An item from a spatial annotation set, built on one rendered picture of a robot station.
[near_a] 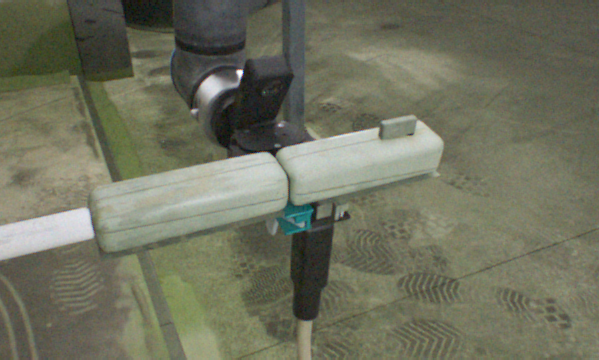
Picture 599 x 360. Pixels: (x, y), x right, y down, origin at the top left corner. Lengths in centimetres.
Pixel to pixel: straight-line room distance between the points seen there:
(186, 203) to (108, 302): 71
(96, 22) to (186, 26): 149
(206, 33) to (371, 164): 29
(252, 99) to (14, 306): 75
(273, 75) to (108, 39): 168
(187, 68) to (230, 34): 7
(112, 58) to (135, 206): 180
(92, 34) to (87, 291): 123
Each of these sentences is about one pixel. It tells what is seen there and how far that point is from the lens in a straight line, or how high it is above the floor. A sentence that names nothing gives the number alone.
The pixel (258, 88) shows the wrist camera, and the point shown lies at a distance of 53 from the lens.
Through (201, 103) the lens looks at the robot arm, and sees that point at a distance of 64.
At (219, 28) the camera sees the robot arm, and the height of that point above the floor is 60.
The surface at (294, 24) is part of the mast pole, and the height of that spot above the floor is 39.
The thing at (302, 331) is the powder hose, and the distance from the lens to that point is 62.
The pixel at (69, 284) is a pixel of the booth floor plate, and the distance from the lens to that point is 117.
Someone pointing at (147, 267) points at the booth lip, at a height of 4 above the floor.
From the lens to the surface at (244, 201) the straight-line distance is 43.
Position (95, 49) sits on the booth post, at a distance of 218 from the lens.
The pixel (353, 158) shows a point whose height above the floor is 56.
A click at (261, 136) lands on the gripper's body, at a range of 56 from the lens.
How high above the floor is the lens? 79
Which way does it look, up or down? 32 degrees down
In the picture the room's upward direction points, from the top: straight up
